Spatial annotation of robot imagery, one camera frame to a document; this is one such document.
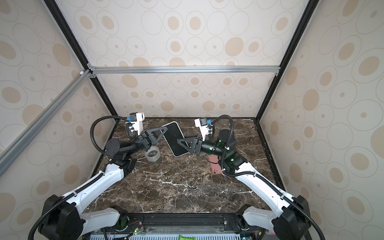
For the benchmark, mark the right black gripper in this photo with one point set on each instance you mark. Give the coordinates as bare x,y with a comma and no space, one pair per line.
196,145

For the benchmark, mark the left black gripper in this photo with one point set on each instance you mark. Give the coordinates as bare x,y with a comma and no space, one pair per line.
147,139

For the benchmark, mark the phone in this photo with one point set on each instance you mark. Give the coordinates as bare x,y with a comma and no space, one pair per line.
174,132

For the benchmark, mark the pink phone case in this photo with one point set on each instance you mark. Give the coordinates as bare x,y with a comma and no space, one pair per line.
215,166

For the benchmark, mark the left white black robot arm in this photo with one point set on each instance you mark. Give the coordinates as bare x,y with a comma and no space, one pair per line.
90,189

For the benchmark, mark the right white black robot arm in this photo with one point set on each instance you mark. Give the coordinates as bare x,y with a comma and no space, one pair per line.
264,186

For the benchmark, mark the clear tape roll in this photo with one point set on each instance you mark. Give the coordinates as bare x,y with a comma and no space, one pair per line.
153,154

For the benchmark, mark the green tag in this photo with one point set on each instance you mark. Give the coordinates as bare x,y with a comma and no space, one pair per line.
185,238

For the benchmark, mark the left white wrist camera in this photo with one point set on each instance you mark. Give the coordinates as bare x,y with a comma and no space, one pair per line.
134,124

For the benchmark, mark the horizontal aluminium rail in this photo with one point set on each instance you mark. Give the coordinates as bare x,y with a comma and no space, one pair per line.
185,70

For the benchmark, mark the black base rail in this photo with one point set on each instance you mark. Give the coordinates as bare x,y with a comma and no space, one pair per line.
163,225

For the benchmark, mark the diagonal aluminium rail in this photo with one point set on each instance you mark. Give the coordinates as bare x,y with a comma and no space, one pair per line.
25,138

